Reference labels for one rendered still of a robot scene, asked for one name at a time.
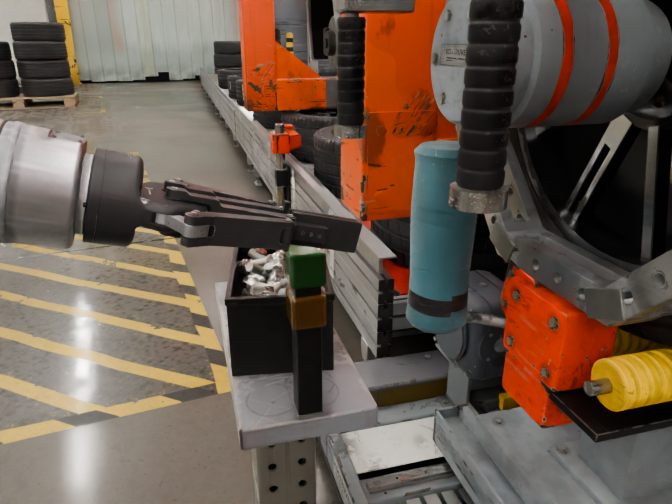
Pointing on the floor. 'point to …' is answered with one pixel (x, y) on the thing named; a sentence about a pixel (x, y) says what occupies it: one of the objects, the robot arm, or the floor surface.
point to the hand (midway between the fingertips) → (322, 231)
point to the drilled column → (285, 473)
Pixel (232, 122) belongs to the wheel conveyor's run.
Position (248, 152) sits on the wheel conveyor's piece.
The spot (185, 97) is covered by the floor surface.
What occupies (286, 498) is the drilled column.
